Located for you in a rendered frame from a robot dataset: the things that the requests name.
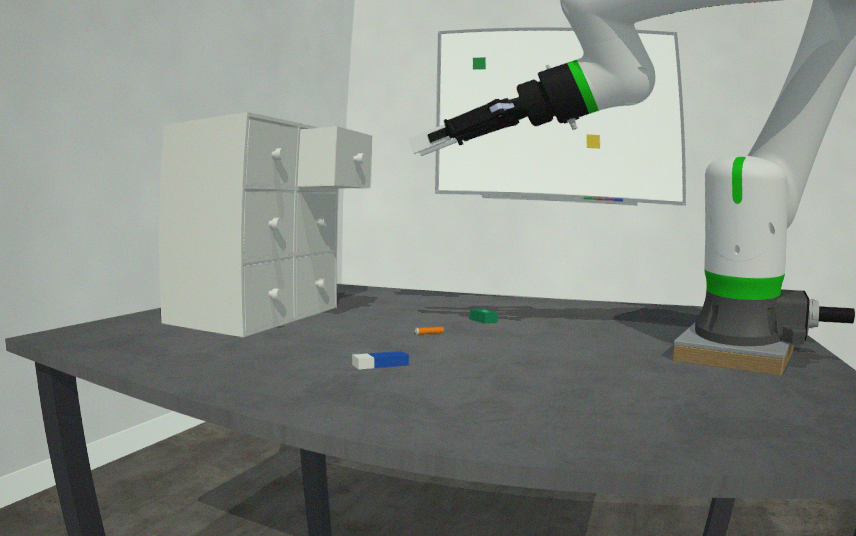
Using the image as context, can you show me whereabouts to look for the green nine-volt battery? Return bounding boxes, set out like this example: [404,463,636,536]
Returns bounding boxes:
[470,308,498,324]

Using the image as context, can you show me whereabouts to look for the white small chest of drawers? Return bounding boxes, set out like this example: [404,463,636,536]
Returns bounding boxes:
[159,112,338,337]

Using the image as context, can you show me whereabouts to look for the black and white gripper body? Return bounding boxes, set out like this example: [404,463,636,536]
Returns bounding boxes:
[494,79,553,126]

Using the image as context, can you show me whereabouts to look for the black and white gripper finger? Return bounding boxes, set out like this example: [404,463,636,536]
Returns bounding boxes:
[408,98,517,154]
[420,118,519,156]

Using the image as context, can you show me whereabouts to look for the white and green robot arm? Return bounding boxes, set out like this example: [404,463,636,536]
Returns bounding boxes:
[537,0,856,346]

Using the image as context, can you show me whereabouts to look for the orange battery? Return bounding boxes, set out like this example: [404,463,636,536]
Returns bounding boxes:
[415,327,444,335]

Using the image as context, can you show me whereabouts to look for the blue and white eraser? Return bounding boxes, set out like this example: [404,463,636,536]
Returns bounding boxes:
[352,351,409,369]

